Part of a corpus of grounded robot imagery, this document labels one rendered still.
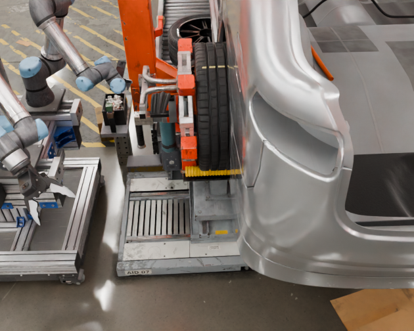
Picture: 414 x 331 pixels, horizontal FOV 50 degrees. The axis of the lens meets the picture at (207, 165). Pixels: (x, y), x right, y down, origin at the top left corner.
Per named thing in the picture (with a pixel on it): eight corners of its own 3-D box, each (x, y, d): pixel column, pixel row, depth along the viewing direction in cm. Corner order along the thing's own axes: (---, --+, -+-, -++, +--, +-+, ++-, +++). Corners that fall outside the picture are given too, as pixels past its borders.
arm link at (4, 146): (-3, 126, 153) (-1, 119, 146) (19, 151, 155) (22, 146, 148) (-23, 139, 150) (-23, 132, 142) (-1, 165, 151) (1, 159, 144)
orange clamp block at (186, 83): (195, 95, 207) (195, 88, 198) (178, 96, 207) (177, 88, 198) (194, 81, 208) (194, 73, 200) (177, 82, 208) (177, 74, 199)
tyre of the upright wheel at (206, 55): (232, 106, 281) (243, 194, 241) (195, 107, 280) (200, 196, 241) (238, 14, 228) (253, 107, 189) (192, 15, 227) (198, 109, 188)
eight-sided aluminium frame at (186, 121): (196, 182, 233) (192, 93, 196) (183, 182, 232) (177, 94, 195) (192, 118, 272) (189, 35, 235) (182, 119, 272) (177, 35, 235)
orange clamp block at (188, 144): (197, 146, 217) (198, 159, 210) (181, 147, 216) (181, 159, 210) (196, 135, 212) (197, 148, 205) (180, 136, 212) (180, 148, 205)
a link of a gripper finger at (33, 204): (44, 222, 156) (42, 196, 155) (40, 226, 150) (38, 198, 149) (35, 222, 156) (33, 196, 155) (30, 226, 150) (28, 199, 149)
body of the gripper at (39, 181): (56, 184, 157) (32, 157, 155) (50, 188, 149) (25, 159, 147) (38, 198, 157) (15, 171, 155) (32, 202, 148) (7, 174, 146)
